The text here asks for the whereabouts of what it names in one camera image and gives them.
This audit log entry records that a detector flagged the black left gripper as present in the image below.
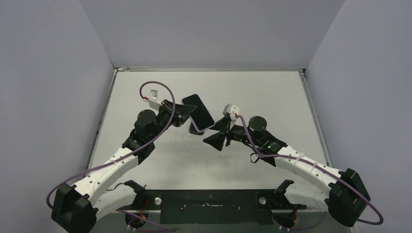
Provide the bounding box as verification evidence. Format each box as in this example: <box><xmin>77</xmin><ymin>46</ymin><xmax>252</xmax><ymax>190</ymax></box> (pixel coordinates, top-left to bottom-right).
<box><xmin>149</xmin><ymin>100</ymin><xmax>197</xmax><ymax>142</ymax></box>

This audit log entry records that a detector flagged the purple phone black screen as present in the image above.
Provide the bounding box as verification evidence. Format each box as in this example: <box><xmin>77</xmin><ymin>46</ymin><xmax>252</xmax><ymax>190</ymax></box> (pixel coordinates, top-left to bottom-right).
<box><xmin>181</xmin><ymin>94</ymin><xmax>215</xmax><ymax>129</ymax></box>

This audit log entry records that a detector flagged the lilac silicone phone case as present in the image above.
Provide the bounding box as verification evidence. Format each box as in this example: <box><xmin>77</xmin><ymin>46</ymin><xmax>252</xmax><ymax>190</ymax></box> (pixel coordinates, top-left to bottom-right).
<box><xmin>190</xmin><ymin>118</ymin><xmax>215</xmax><ymax>132</ymax></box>

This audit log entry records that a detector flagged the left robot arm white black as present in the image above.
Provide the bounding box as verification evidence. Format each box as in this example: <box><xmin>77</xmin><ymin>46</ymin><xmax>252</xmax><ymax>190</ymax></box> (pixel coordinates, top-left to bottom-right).
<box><xmin>51</xmin><ymin>100</ymin><xmax>197</xmax><ymax>233</ymax></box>

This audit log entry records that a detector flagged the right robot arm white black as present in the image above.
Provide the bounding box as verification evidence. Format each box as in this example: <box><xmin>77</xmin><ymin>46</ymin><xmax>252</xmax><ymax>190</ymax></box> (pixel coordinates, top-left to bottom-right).
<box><xmin>203</xmin><ymin>115</ymin><xmax>371</xmax><ymax>227</ymax></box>

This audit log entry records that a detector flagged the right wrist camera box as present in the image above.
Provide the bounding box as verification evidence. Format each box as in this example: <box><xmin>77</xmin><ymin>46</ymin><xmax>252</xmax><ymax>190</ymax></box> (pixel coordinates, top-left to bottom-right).
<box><xmin>223</xmin><ymin>103</ymin><xmax>240</xmax><ymax>116</ymax></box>

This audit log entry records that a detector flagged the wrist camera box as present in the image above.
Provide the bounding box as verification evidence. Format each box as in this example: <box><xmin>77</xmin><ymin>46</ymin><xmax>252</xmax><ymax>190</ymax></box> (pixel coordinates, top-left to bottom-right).
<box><xmin>223</xmin><ymin>103</ymin><xmax>240</xmax><ymax>116</ymax></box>
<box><xmin>148</xmin><ymin>89</ymin><xmax>161</xmax><ymax>111</ymax></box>

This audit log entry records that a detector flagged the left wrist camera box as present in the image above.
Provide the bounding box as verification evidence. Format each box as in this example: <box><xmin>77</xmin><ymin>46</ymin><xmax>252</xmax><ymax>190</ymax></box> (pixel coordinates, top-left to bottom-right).
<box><xmin>148</xmin><ymin>89</ymin><xmax>161</xmax><ymax>111</ymax></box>

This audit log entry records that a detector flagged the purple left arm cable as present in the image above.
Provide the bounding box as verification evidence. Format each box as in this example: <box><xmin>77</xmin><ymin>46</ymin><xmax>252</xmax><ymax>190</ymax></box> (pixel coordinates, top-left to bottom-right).
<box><xmin>46</xmin><ymin>81</ymin><xmax>176</xmax><ymax>210</ymax></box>

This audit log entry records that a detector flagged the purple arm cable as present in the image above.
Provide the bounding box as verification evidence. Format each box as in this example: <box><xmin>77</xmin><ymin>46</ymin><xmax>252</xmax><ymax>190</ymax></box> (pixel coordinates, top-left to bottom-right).
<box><xmin>235</xmin><ymin>114</ymin><xmax>384</xmax><ymax>226</ymax></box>
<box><xmin>46</xmin><ymin>81</ymin><xmax>176</xmax><ymax>210</ymax></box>

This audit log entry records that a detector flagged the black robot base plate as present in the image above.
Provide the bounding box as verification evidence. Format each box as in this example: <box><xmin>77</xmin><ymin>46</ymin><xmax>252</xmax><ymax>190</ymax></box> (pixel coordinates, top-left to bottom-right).
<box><xmin>121</xmin><ymin>188</ymin><xmax>307</xmax><ymax>225</ymax></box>

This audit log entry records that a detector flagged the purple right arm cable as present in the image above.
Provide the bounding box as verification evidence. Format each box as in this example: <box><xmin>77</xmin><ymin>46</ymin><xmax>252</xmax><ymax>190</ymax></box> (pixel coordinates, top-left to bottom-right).
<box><xmin>235</xmin><ymin>114</ymin><xmax>384</xmax><ymax>226</ymax></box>

